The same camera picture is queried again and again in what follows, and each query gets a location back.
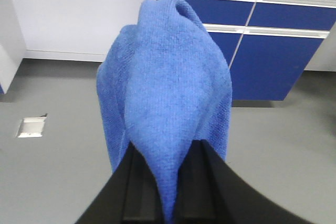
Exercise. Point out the blue microfibre cloth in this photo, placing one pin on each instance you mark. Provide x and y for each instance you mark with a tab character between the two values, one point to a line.
164	83

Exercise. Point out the floor outlet plate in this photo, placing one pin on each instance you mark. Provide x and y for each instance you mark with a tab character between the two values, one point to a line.
32	126

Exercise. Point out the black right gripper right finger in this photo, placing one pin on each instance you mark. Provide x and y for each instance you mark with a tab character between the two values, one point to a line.
209	191

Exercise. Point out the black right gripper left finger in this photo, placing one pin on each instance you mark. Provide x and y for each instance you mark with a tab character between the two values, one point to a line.
129	196

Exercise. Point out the blue cabinet drawers right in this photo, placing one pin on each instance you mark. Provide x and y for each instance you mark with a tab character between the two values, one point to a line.
267	43

